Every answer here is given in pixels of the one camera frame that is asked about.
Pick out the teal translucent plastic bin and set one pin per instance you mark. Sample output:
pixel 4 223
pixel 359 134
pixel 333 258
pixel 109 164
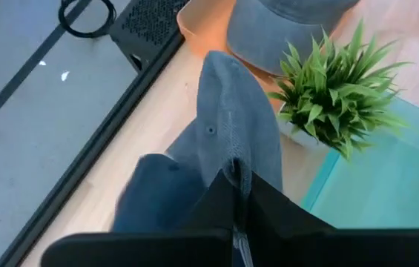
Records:
pixel 379 185

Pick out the black perforated computer case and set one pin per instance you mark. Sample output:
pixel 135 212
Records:
pixel 146 22

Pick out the grey cap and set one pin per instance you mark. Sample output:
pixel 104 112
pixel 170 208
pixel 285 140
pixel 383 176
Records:
pixel 268 33

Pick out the small green potted plant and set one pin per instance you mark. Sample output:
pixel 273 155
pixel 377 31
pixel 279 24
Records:
pixel 324 92

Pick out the orange plastic bin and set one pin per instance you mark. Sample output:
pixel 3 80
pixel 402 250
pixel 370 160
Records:
pixel 201 33

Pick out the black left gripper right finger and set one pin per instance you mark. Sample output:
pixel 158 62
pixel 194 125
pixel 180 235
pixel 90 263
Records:
pixel 342 248

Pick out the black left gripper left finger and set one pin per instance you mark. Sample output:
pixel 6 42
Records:
pixel 138 250

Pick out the white tape scrap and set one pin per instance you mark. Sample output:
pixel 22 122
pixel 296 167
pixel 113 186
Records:
pixel 42 63
pixel 64 76

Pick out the dark blue denim cap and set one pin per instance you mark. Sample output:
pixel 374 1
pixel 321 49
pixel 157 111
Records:
pixel 231 122

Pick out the black metal table frame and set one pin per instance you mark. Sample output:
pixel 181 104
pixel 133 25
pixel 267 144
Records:
pixel 92 148

